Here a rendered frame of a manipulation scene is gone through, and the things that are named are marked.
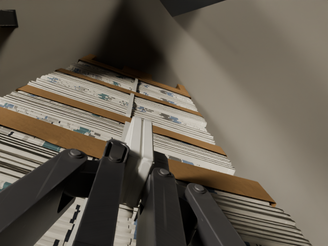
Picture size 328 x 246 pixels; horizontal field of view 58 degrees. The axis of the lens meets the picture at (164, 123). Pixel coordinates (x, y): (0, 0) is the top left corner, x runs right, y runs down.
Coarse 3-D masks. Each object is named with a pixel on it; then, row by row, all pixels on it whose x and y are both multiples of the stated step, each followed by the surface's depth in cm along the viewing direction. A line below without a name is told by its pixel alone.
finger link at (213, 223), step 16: (192, 192) 14; (208, 192) 15; (192, 208) 14; (208, 208) 13; (208, 224) 12; (224, 224) 13; (192, 240) 13; (208, 240) 12; (224, 240) 11; (240, 240) 12
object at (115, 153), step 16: (112, 144) 14; (112, 160) 14; (96, 176) 13; (112, 176) 13; (96, 192) 12; (112, 192) 12; (96, 208) 11; (112, 208) 11; (80, 224) 10; (96, 224) 10; (112, 224) 10; (80, 240) 9; (96, 240) 9; (112, 240) 9
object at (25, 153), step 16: (0, 128) 26; (0, 144) 23; (16, 144) 24; (32, 144) 25; (48, 144) 26; (0, 160) 21; (16, 160) 22; (32, 160) 23; (0, 176) 20; (16, 176) 20
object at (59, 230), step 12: (72, 204) 20; (120, 204) 21; (72, 216) 19; (120, 216) 20; (60, 228) 18; (72, 228) 18; (120, 228) 19; (48, 240) 17; (60, 240) 17; (120, 240) 19
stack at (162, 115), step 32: (32, 96) 48; (64, 96) 54; (96, 96) 62; (128, 96) 70; (160, 96) 84; (96, 128) 44; (128, 128) 48; (192, 128) 63; (192, 160) 46; (224, 160) 50
